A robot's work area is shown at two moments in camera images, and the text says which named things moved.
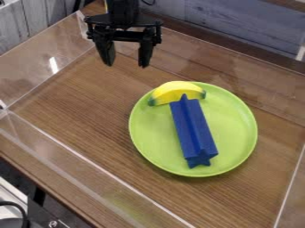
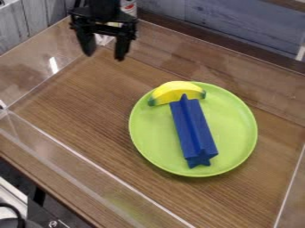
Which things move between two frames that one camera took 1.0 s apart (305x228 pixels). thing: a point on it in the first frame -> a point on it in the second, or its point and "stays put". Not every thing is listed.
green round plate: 157,140 stays put
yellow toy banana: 172,91 stays put
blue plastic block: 194,134 stays put
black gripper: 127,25 -> 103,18
